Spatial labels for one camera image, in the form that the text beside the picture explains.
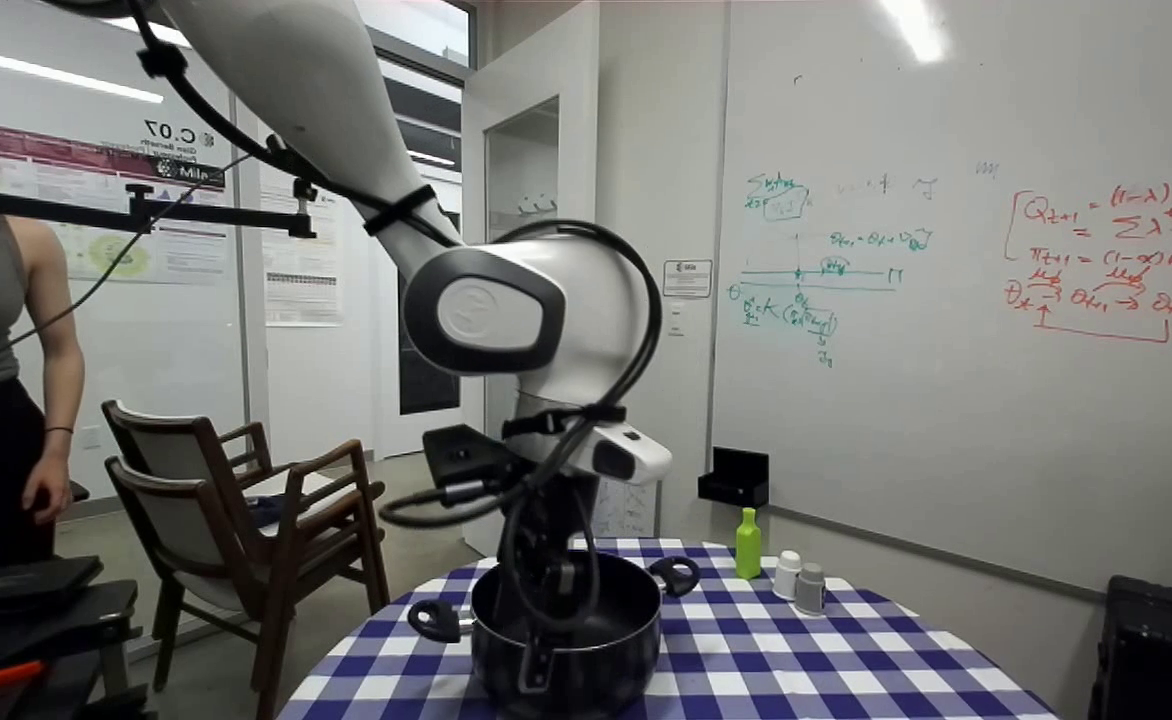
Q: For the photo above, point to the black suitcase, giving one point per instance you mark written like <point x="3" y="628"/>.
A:
<point x="1162" y="654"/>

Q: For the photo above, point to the green plastic bottle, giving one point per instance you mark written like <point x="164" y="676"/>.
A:
<point x="749" y="544"/>

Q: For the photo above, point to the black orange bar clamp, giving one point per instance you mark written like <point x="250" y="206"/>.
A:
<point x="8" y="676"/>

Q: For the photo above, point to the black boom pole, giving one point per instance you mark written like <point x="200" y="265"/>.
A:
<point x="78" y="208"/>

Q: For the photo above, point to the small paper wall sign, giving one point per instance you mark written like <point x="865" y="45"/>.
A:
<point x="686" y="279"/>

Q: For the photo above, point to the black cooking pot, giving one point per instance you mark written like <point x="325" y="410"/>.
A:
<point x="571" y="672"/>

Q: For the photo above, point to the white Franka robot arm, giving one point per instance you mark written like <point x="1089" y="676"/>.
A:
<point x="289" y="67"/>

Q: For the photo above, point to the white shaker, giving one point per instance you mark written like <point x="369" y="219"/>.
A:
<point x="786" y="578"/>

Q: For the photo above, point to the black whiteboard eraser box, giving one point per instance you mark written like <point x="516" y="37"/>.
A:
<point x="732" y="479"/>

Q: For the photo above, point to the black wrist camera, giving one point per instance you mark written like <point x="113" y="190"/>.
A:
<point x="467" y="456"/>

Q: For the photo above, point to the wall whiteboard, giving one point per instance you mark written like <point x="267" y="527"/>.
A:
<point x="957" y="402"/>

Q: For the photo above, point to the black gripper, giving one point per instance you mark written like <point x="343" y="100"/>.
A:
<point x="562" y="514"/>

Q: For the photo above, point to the white door with window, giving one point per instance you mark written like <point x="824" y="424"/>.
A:
<point x="571" y="81"/>

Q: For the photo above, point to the blue white checkered tablecloth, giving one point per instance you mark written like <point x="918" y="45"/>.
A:
<point x="799" y="661"/>

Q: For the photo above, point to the black workbench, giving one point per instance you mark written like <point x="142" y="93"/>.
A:
<point x="37" y="622"/>

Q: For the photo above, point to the grey shaker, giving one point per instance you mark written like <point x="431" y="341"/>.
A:
<point x="810" y="591"/>

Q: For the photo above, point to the wooden armchair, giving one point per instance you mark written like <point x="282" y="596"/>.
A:
<point x="211" y="544"/>
<point x="179" y="446"/>

